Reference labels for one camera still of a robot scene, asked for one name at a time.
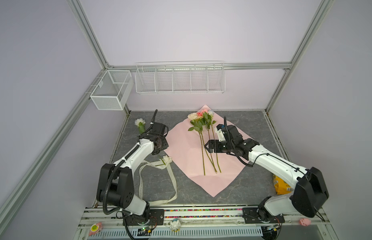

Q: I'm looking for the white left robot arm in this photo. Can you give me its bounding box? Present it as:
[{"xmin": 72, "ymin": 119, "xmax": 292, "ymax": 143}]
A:
[{"xmin": 96, "ymin": 134, "xmax": 169, "ymax": 219}]

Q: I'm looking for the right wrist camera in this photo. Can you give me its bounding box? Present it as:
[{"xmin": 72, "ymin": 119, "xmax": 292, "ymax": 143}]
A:
[{"xmin": 215, "ymin": 124, "xmax": 243, "ymax": 142}]

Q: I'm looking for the white mesh box basket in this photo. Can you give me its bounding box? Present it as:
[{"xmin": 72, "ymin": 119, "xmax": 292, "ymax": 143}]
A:
[{"xmin": 90, "ymin": 70, "xmax": 134, "ymax": 111}]

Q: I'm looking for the white crumpled toy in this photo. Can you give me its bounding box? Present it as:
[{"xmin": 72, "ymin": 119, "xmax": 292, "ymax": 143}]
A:
[{"xmin": 170, "ymin": 219, "xmax": 181, "ymax": 232}]

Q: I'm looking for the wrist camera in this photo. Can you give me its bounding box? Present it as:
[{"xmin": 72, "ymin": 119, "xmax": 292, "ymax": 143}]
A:
[
  {"xmin": 215, "ymin": 124, "xmax": 243, "ymax": 142},
  {"xmin": 149, "ymin": 122, "xmax": 169, "ymax": 136}
]

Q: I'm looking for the pink pig toy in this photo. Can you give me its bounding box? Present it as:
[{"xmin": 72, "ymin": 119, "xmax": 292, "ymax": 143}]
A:
[{"xmin": 299, "ymin": 218, "xmax": 312, "ymax": 227}]

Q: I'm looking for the red pink fake rose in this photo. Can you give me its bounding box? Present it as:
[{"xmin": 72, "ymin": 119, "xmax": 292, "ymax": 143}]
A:
[{"xmin": 202, "ymin": 114, "xmax": 218, "ymax": 174}]

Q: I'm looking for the cream fake rose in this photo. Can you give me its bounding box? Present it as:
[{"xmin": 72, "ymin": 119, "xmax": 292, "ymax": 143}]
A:
[{"xmin": 188, "ymin": 112, "xmax": 206, "ymax": 176}]

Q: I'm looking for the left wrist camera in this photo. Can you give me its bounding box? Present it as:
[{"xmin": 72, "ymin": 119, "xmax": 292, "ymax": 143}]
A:
[{"xmin": 149, "ymin": 122, "xmax": 169, "ymax": 136}]

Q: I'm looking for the aluminium enclosure frame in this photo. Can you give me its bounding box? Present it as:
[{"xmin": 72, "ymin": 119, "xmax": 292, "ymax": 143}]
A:
[{"xmin": 0, "ymin": 0, "xmax": 337, "ymax": 229}]

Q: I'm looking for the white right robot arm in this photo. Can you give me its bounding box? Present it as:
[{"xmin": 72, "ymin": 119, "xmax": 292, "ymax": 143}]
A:
[{"xmin": 205, "ymin": 139, "xmax": 329, "ymax": 223}]

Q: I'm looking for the pink green round toy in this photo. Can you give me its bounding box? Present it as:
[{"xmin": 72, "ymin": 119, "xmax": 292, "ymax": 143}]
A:
[{"xmin": 89, "ymin": 222, "xmax": 103, "ymax": 237}]

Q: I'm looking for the cream printed ribbon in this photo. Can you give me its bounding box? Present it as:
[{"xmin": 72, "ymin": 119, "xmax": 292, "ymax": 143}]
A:
[{"xmin": 139, "ymin": 156, "xmax": 178, "ymax": 207}]

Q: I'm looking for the pink purple wrapping paper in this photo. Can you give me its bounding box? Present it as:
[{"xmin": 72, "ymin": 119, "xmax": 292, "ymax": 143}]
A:
[{"xmin": 165, "ymin": 119, "xmax": 245, "ymax": 197}]

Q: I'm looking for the yellow snack bag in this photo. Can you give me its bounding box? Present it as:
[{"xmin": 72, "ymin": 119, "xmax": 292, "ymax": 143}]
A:
[{"xmin": 273, "ymin": 175, "xmax": 294, "ymax": 195}]

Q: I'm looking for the white fake rose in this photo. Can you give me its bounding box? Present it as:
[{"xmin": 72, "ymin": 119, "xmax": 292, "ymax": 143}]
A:
[
  {"xmin": 206, "ymin": 110, "xmax": 222, "ymax": 173},
  {"xmin": 135, "ymin": 118, "xmax": 146, "ymax": 135}
]

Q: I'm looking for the front rail base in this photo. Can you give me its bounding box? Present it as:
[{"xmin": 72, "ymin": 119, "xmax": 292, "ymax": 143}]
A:
[{"xmin": 73, "ymin": 204, "xmax": 340, "ymax": 240}]

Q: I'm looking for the white wire shelf basket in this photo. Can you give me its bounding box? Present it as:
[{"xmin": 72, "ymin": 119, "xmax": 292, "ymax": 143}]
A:
[{"xmin": 135, "ymin": 61, "xmax": 226, "ymax": 94}]

